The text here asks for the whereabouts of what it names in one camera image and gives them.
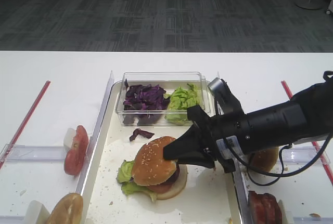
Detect right clear long rail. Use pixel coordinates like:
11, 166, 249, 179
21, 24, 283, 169
215, 71, 253, 224

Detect clear crossbar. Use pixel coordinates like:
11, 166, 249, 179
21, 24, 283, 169
1, 144, 67, 162
0, 216, 25, 224
282, 146, 331, 166
293, 216, 333, 224

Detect white floor stand base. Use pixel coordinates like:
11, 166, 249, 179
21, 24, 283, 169
294, 0, 322, 10

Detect left red rod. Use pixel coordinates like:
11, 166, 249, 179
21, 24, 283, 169
0, 81, 51, 168

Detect bacon meat slices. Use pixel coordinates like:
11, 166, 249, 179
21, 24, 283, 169
248, 191, 283, 224

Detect white metal tray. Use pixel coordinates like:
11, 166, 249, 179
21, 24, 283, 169
82, 83, 240, 223

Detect left front clear crossbar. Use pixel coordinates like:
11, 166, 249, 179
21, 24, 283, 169
0, 216, 25, 224

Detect left rear clear crossbar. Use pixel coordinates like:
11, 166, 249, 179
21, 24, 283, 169
1, 144, 67, 162

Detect purple cabbage pile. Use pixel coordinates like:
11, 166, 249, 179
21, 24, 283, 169
123, 80, 170, 126

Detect sesame bun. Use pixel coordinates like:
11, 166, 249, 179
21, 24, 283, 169
131, 136, 177, 186
248, 147, 279, 173

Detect white block front right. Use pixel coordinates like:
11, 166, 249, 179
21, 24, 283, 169
278, 200, 295, 224

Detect right front clear crossbar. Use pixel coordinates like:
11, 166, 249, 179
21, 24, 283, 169
293, 216, 333, 224

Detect sesame top bun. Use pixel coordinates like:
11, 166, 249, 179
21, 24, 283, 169
131, 136, 177, 186

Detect red rod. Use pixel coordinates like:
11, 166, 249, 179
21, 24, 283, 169
281, 81, 333, 185
0, 81, 51, 168

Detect right rear clear crossbar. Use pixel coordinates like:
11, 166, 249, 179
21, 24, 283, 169
282, 146, 331, 166

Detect upright tomato slice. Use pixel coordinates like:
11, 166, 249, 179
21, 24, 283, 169
64, 125, 89, 176

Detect loose purple cabbage piece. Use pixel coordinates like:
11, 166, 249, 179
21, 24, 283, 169
129, 128, 155, 142

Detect green lettuce in container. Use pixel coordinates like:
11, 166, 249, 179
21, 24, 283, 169
165, 83, 201, 125

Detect white parchment sheet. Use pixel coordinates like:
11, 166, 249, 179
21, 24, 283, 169
86, 140, 231, 223

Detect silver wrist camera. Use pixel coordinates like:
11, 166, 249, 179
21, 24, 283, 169
208, 77, 230, 96

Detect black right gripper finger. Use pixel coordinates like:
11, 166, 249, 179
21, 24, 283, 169
163, 125, 208, 161
177, 154, 216, 169

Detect black camera cable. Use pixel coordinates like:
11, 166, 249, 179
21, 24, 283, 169
226, 133, 333, 187

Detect clear plastic container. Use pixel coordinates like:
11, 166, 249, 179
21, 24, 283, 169
116, 72, 212, 126

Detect green lettuce leaf on bun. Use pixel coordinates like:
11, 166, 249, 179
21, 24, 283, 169
117, 160, 158, 202

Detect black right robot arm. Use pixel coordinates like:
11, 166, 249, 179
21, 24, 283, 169
163, 71, 332, 173

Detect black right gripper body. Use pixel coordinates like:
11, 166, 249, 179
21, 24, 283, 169
187, 105, 238, 173

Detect right red rod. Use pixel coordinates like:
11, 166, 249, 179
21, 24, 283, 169
281, 81, 333, 185

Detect bun half front left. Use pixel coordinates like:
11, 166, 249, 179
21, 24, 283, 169
46, 193, 83, 224

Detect white block front left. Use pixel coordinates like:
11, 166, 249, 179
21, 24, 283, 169
22, 200, 50, 224

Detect bottom burger bun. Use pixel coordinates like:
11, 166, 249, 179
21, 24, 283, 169
157, 165, 188, 200

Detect tomato slice on bun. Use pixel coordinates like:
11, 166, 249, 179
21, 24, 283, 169
147, 183, 173, 194

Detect white block behind tomato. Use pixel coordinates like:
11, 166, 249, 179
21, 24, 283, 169
63, 128, 76, 152

